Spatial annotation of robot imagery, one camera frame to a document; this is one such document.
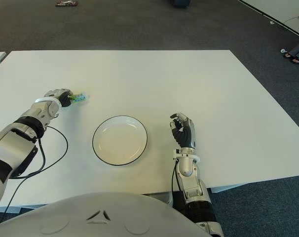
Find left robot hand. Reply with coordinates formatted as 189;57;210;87
43;88;74;108

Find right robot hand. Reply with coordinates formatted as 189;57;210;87
169;112;197;150

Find green white toothpaste tube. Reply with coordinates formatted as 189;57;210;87
68;91;89;105

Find white plate with black rim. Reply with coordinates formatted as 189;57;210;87
92;115;149;166

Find grey robot torso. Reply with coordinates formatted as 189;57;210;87
0;192;210;237

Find sandalled foot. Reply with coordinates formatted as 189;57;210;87
283;52;299;65

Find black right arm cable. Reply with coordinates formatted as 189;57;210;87
171;159;180;194

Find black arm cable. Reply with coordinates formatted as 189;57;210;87
171;159;180;194
3;125;69;216

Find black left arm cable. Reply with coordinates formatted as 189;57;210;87
3;125;69;216

